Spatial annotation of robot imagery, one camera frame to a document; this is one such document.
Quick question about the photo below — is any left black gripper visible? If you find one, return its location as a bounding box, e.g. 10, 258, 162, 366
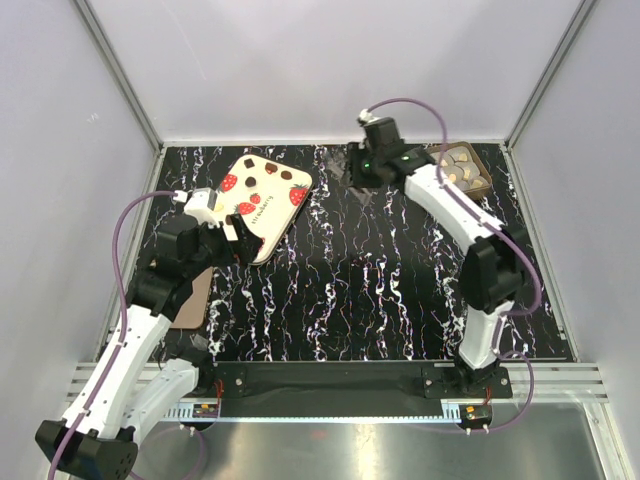
185, 213, 262, 278

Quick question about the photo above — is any rose gold box lid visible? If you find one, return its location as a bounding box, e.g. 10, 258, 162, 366
170, 268, 213, 330

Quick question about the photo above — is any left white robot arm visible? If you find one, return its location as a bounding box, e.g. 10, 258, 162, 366
35, 214, 262, 479

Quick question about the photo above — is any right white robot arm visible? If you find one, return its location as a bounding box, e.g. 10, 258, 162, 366
343, 142, 542, 397

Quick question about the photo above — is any brown chocolate box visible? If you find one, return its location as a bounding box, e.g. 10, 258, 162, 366
426, 142, 492, 201

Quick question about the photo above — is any strawberry print white tray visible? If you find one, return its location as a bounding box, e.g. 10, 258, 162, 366
214, 154, 313, 265

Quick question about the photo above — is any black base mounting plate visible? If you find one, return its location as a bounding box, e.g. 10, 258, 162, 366
213, 361, 513, 400

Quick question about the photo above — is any left electronics board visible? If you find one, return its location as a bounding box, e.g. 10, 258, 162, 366
192, 403, 220, 418

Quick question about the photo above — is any electronics board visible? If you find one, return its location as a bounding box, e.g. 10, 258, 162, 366
462, 404, 493, 422
192, 403, 220, 418

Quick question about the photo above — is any right electronics board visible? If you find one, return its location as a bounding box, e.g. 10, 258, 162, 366
462, 404, 493, 422

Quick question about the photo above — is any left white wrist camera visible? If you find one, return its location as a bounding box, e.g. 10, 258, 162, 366
183, 188, 220, 228

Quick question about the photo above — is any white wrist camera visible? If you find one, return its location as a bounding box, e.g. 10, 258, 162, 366
183, 188, 220, 228
357, 110, 401, 150

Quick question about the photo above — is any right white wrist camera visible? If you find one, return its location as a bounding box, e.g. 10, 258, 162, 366
357, 110, 401, 150

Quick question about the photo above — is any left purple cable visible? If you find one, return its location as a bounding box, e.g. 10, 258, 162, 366
44, 189, 189, 480

